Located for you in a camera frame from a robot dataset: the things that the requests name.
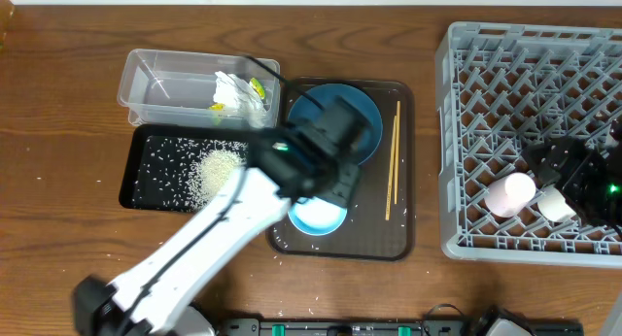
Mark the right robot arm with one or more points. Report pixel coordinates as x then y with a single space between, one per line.
604 203

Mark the wooden chopstick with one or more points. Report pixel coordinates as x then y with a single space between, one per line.
391 171
396 150

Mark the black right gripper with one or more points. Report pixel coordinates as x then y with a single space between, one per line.
567 148

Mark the dark blue plate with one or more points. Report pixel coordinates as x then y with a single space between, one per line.
325 95

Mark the pile of rice grains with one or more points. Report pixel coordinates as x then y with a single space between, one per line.
209 174

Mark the pink plastic cup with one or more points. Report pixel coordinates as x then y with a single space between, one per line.
506 197

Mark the brown serving tray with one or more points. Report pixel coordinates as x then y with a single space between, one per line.
364 234

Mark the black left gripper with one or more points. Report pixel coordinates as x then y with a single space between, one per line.
344 197

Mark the black plastic tray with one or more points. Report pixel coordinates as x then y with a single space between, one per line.
158 168

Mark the light blue bowl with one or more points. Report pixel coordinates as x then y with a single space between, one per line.
316 217

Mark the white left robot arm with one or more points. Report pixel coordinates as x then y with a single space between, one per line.
310 158

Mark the clear plastic bin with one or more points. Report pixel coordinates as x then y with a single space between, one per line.
197 90

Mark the grey dishwasher rack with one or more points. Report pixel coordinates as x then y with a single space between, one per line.
499 88

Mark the white plastic cup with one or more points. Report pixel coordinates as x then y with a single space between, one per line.
552 205

